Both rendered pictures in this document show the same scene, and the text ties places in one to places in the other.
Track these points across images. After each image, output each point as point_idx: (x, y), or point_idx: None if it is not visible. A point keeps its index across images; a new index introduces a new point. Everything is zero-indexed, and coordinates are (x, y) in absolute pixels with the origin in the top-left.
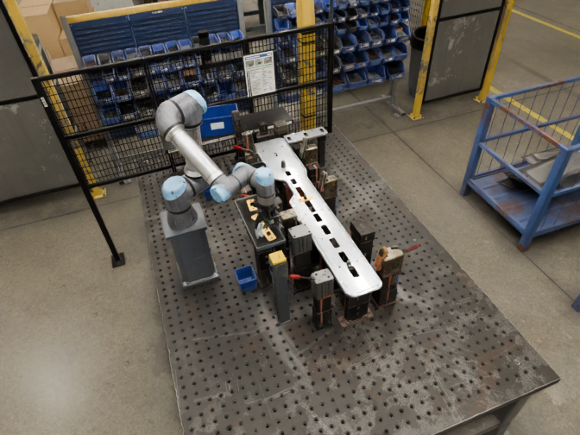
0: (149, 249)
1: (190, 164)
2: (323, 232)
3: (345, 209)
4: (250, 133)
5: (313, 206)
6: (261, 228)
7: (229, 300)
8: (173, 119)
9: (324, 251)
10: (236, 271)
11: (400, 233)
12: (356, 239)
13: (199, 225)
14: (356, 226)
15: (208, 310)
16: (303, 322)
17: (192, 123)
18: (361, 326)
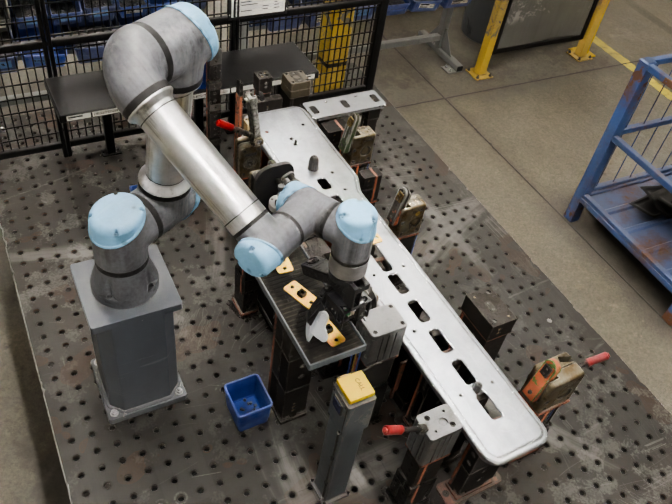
0: (26, 328)
1: (158, 169)
2: (414, 317)
3: (417, 253)
4: (255, 98)
5: (386, 258)
6: (325, 323)
7: (213, 450)
8: (153, 73)
9: (424, 359)
10: (226, 387)
11: (523, 306)
12: (476, 331)
13: (165, 300)
14: (480, 307)
15: (170, 472)
16: (370, 496)
17: (185, 83)
18: (482, 503)
